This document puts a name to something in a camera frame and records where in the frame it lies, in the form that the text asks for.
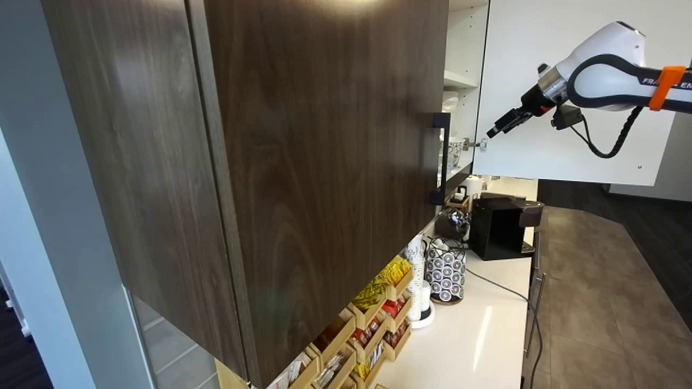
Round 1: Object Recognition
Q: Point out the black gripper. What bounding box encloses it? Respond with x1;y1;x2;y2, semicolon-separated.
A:
487;81;557;139

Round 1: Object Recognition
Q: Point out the metal cabinet door hinge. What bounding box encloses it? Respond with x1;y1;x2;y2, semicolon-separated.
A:
460;135;491;156

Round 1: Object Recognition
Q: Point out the white cabinet door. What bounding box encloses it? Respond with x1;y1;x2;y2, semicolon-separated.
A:
472;0;692;187

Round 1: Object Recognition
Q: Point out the patterned paper cup stack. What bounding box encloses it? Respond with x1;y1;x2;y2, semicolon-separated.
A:
402;234;428;289

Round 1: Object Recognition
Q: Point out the white cup lid stack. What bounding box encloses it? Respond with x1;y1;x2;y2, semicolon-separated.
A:
409;278;435;321

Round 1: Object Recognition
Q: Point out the black coffee machine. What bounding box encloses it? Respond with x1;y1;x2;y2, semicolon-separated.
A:
467;190;546;264

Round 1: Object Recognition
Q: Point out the dark round coffee pot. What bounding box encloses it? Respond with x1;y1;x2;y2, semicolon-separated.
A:
433;205;474;245

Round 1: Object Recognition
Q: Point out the patterned black white canister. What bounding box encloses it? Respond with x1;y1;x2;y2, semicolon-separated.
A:
423;242;470;304

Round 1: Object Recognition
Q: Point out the yellow packets pile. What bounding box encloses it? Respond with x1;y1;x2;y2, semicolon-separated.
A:
373;256;414;289

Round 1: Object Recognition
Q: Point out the red packets pile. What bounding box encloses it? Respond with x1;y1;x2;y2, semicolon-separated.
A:
378;298;407;320

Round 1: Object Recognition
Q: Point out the yellow-green packets pile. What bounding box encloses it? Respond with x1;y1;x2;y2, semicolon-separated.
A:
351;278;392;311

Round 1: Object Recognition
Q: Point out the wooden condiment organizer rack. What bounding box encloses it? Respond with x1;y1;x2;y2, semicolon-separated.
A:
266;255;418;389

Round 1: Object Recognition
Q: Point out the wooden tea bag box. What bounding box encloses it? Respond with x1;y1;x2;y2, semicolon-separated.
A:
214;357;254;389

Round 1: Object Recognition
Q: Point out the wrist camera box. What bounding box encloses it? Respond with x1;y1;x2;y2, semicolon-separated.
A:
548;102;588;133

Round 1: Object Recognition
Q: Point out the black cabinet door handle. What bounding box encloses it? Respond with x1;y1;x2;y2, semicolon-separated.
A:
428;109;454;207

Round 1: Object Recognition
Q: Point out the white shelved wall cabinet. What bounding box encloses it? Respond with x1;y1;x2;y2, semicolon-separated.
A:
439;0;492;183

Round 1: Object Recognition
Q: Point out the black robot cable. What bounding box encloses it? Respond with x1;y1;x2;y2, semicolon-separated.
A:
573;103;647;159

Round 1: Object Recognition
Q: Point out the black power cable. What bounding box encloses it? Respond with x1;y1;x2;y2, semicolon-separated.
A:
462;265;531;304

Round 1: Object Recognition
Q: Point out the orange arm strap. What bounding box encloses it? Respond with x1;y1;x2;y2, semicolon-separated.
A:
647;65;688;112

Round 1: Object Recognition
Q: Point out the dark wood wall cabinet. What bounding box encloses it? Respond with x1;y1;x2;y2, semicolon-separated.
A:
41;0;452;387

